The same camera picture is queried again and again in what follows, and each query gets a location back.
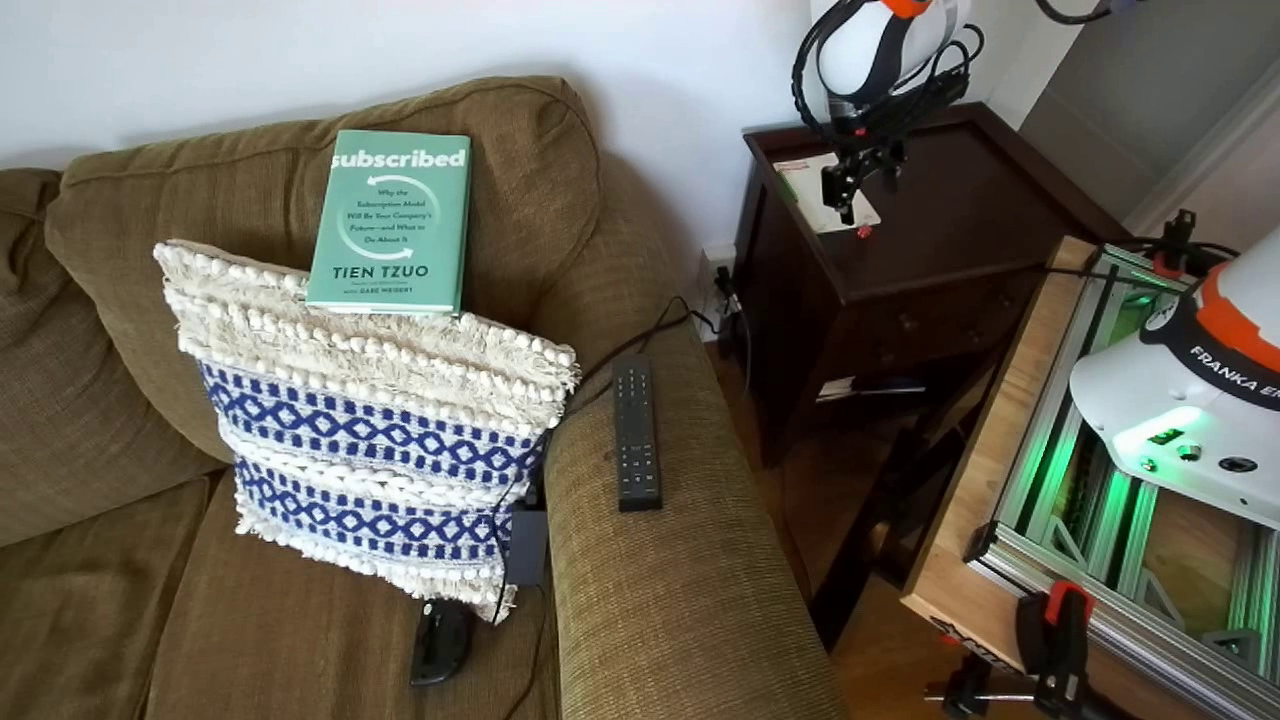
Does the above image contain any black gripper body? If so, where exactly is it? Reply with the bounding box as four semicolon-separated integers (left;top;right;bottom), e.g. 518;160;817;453
820;123;912;192

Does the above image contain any white paper booklet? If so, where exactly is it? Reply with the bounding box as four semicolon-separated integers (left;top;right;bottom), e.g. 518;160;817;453
771;151;888;240

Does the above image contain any dark wood side table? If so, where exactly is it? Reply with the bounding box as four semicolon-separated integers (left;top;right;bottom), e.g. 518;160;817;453
727;101;1136;651

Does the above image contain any light wooden board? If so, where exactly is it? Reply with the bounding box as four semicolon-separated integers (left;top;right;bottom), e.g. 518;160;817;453
901;238;1205;720

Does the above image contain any dark grey remote control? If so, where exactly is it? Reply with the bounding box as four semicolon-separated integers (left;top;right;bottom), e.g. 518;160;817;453
609;349;666;516

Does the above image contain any black red clamp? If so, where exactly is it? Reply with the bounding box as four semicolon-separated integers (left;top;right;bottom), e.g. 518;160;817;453
1148;207;1238;289

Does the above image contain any green hardcover book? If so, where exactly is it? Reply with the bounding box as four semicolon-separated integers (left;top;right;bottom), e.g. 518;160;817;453
305;123;474;322

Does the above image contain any black orange bar clamp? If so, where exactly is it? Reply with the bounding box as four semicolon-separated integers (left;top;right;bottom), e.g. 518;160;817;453
1017;577;1098;720

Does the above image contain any white blue woven pillow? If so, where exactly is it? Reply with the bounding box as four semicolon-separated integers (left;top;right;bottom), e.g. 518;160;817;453
146;238;584;627

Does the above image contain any black computer mouse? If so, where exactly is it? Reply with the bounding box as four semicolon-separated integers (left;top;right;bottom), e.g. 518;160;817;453
407;598;479;692

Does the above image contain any olive brown fabric sofa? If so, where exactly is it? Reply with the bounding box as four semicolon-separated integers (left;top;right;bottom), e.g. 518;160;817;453
0;74;851;720

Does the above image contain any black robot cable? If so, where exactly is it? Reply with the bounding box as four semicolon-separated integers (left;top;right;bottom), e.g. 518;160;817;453
790;0;990;146

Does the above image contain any white wall outlet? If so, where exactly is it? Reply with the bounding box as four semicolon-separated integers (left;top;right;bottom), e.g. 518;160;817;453
690;260;739;333

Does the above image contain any black power cable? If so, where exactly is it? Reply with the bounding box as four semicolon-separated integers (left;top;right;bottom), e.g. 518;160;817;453
567;291;702;410

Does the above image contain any aluminium profile frame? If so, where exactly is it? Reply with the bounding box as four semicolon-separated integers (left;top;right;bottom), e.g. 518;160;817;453
964;238;1280;720

